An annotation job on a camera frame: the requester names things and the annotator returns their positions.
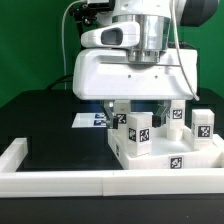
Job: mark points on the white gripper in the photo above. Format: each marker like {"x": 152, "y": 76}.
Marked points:
{"x": 106, "y": 74}

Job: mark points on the white square table top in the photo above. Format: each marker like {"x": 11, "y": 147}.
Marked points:
{"x": 168, "y": 154}

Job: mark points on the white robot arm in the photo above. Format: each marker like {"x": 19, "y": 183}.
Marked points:
{"x": 128, "y": 57}

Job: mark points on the white tag sheet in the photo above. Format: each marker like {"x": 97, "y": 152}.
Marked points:
{"x": 89, "y": 120}

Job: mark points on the white U-shaped obstacle fence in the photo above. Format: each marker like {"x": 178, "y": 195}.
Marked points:
{"x": 100, "y": 183}

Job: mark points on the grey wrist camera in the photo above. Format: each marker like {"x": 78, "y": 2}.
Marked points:
{"x": 118, "y": 35}

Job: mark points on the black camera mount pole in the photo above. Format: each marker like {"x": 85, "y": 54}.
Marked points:
{"x": 86, "y": 13}

